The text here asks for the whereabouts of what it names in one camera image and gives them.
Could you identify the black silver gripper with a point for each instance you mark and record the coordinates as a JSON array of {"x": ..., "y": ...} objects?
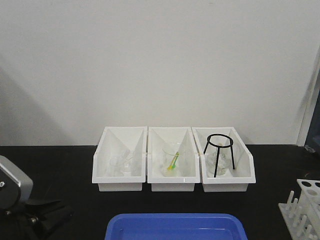
[{"x": 23, "y": 218}]

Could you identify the white test tube rack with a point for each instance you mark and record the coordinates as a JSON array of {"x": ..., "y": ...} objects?
[{"x": 302, "y": 215}]

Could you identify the grey-blue pegboard drying rack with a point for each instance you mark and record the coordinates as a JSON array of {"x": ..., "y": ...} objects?
[{"x": 312, "y": 143}]

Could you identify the blue plastic tray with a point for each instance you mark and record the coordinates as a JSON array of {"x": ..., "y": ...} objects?
[{"x": 175, "y": 226}]

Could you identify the left white storage bin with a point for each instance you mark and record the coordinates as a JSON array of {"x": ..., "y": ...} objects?
[{"x": 114, "y": 140}]

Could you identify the white storage bin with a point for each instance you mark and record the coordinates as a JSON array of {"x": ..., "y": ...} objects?
[
  {"x": 236, "y": 180},
  {"x": 157, "y": 138},
  {"x": 114, "y": 140}
]

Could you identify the glassware in left bin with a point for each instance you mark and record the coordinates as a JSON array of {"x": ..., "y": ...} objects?
[{"x": 121, "y": 163}]

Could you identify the yellow green plastic spoons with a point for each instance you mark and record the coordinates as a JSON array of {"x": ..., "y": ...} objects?
[{"x": 172, "y": 164}]

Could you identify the middle white storage bin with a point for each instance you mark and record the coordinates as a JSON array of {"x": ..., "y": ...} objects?
[{"x": 157, "y": 138}]

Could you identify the beaker in middle bin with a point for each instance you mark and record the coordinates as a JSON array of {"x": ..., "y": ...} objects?
[{"x": 169, "y": 150}]

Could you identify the glass flask in right bin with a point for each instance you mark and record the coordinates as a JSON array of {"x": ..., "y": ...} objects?
[{"x": 216, "y": 161}]

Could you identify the right white storage bin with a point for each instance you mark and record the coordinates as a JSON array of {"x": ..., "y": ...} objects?
[{"x": 236, "y": 180}]

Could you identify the black wire tripod stand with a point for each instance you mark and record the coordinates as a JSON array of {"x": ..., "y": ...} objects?
[{"x": 220, "y": 140}]

